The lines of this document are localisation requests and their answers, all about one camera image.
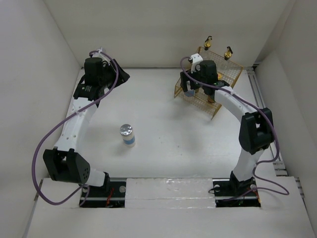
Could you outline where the spice jar silver lid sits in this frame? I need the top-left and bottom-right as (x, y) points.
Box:
(120, 124), (135, 147)
(184, 85), (196, 97)

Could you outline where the brown sauce bottle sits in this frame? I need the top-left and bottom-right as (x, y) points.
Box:
(207, 94), (215, 104)

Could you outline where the glass oil bottle dark liquid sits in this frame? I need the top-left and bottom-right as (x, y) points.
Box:
(203, 36), (212, 51)

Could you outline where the clear glass oil bottle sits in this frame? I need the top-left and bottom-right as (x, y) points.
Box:
(223, 46), (233, 61)

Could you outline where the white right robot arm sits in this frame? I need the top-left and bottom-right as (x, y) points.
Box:
(180, 54), (277, 201)

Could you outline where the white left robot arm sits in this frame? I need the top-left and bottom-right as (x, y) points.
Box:
(43, 57), (130, 197)

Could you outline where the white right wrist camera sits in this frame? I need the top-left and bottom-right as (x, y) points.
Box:
(188, 53), (204, 65)

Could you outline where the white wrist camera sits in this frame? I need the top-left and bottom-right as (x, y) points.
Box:
(188, 53), (204, 65)
(89, 47), (105, 57)

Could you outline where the gold wire basket rack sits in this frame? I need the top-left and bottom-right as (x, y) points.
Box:
(174, 47), (243, 117)

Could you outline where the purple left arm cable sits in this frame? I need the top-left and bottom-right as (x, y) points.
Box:
(32, 50), (119, 205)

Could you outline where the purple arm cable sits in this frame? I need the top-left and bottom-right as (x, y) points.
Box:
(32, 50), (119, 205)
(180, 56), (290, 202)

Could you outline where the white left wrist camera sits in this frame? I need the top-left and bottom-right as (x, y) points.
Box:
(89, 47), (105, 57)

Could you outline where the aluminium side rail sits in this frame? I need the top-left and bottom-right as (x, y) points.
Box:
(246, 67), (288, 177)

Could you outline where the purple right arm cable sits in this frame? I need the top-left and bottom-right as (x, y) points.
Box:
(180, 56), (290, 202)

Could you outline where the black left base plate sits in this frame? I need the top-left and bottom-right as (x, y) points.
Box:
(79, 178), (127, 208)

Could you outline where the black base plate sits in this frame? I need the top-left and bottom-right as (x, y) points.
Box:
(209, 178), (261, 208)
(79, 178), (127, 208)

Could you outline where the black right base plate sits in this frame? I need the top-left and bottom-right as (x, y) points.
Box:
(209, 178), (261, 208)

